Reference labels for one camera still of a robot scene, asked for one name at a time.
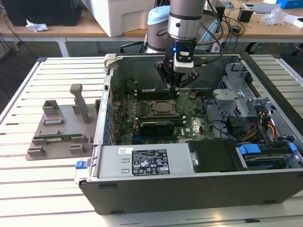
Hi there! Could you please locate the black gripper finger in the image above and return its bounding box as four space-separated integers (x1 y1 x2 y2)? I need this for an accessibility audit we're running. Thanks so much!
176 70 199 100
155 60 178 100

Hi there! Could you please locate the silver CPU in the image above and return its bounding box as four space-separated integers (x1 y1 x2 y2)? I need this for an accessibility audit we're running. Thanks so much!
155 101 175 114

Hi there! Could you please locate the metal socket cover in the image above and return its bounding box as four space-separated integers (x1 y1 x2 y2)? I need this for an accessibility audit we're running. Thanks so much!
150 99 178 116

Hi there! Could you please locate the CPU socket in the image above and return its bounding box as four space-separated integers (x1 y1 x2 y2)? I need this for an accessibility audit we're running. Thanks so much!
148 99 178 118

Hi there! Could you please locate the black RAM slot row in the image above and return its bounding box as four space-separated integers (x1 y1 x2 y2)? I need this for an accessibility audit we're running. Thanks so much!
136 88 178 100
137 114 185 126

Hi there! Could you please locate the black round board component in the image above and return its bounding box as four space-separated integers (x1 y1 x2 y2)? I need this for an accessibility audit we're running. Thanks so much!
125 79 136 93

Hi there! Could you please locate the green motherboard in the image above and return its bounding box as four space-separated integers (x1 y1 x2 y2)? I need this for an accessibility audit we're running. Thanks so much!
111 91 214 145

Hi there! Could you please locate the silver metal drive cage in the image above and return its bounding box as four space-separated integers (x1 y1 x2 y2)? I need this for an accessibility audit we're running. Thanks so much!
212 61 277 120

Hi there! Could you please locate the large white box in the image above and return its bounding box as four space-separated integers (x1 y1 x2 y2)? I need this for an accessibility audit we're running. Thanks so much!
91 0 171 37

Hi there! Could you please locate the black graphics card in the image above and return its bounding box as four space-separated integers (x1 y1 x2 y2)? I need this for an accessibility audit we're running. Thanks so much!
139 121 175 137

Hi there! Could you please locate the black connector block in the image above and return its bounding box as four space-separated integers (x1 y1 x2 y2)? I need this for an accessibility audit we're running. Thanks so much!
226 117 247 140

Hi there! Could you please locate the black plastic bay cover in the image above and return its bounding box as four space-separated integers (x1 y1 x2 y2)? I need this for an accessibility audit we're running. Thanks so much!
186 140 247 173

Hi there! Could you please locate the wooden office desk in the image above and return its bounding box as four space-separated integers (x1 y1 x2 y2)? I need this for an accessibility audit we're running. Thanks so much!
214 0 303 44
0 10 149 57

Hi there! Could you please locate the blue disk carrier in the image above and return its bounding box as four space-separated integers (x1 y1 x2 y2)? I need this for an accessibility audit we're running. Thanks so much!
238 143 288 170

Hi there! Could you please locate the silver power supply with label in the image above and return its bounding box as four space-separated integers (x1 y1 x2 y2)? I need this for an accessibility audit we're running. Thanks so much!
93 144 198 179

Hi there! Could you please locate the white flat carton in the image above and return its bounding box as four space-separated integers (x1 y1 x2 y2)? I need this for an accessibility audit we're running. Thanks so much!
252 3 282 15

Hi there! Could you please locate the clear plastic bag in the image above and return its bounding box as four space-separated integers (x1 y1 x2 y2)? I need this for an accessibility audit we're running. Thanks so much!
264 8 288 26

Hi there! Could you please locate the grey parts rack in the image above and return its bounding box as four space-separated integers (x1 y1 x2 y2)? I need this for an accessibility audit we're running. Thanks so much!
25 84 101 162

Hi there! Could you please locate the green RAM stick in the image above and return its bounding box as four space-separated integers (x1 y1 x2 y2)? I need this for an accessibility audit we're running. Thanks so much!
34 133 82 143

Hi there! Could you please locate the black open PC case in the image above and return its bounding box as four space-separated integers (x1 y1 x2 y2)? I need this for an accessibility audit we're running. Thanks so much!
74 52 303 216

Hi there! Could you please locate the blue carton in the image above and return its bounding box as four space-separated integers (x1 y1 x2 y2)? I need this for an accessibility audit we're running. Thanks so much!
276 0 303 9

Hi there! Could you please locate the crumpled white paper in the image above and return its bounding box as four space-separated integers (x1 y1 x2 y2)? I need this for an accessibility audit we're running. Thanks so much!
25 19 50 34

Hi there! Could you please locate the large black computer tower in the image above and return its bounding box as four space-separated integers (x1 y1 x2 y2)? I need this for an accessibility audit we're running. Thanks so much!
3 0 81 27

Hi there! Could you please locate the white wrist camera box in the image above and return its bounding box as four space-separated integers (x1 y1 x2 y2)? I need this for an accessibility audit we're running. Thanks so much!
172 43 196 73

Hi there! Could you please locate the black looped cable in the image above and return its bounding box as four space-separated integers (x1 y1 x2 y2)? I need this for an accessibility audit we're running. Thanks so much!
204 94 237 142

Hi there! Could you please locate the black camera cable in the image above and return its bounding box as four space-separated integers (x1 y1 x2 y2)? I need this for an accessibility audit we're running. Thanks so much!
194 0 227 67

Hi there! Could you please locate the yellow red wire bundle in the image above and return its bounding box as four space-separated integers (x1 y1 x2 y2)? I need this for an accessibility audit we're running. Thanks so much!
246 110 278 140

